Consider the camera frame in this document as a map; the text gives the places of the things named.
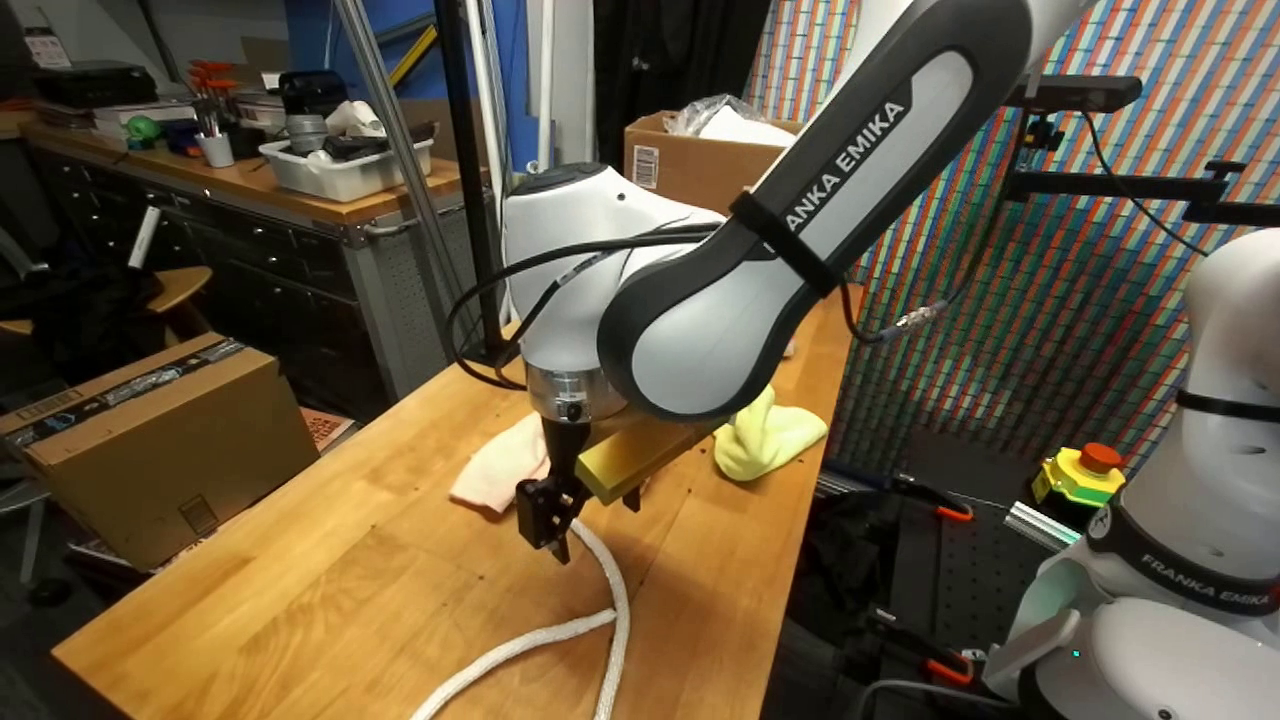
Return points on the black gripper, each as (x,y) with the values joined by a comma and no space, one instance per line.
(564,452)

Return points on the yellow cloth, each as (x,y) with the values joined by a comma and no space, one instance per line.
(765,447)

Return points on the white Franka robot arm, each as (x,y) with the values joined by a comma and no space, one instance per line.
(772,240)

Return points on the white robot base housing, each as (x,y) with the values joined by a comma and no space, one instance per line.
(1160,663)

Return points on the black vertical stand pole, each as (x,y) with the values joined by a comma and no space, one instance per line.
(470,174)

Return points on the wooden workbench with dark drawers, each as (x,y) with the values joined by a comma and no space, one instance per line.
(264,267)

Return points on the open cardboard box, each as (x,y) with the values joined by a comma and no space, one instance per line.
(683,153)

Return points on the silver tripod leg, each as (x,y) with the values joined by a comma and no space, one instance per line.
(392,160)

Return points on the black orange clamp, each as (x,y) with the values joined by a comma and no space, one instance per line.
(950,508)
(955,668)

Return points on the cardboard box with black tape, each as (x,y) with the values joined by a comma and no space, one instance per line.
(160,442)

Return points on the white plastic bin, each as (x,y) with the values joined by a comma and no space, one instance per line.
(335,164)

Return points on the wooden stool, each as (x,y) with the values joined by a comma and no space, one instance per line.
(181,280)

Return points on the white cup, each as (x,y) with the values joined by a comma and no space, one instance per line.
(216,147)

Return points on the yellow red emergency stop button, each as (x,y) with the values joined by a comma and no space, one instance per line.
(1082,472)

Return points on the black mount bar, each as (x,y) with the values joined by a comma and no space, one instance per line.
(1135,187)

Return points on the black bar camera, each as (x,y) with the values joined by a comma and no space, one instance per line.
(1082,92)

